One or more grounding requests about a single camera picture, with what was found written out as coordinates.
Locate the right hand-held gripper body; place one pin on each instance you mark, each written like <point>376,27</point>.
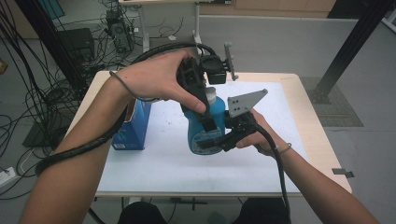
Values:
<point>243,126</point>

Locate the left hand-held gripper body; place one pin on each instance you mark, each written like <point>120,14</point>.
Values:
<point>191,77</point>

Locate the blue plastic bottle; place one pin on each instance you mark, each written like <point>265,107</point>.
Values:
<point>196,130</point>

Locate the blue cardboard box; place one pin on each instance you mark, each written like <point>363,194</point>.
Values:
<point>137,130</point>

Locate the person's right hand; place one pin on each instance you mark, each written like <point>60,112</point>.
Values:
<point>266,140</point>

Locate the person's left hand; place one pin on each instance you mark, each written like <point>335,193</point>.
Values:
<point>155,77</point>

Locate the white adapter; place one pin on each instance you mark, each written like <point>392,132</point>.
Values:
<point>172,37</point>

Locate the white table mat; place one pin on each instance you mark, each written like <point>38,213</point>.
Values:
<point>174,174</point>

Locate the black metal crossbar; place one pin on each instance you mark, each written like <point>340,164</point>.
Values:
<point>186,201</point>

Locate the person's right leg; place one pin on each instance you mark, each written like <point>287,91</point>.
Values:
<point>258,213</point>

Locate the person's leg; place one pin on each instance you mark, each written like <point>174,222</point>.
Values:
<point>258,213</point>
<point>141,214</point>

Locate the computer tower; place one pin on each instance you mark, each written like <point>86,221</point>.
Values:
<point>120,31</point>

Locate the person's left leg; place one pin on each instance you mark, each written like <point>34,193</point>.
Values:
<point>141,214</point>

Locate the black box case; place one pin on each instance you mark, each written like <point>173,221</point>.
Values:
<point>76,43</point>

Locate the black metal stand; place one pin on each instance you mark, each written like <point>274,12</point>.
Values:
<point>351,46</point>
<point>53,40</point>

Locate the teal panel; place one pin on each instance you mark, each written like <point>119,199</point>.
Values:
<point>53,7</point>

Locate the black floor mat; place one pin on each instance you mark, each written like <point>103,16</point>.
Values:
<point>40,137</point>

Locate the white power strip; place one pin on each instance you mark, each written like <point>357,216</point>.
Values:
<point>7,176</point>

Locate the white desk frame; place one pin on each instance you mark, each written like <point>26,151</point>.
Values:
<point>197,25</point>

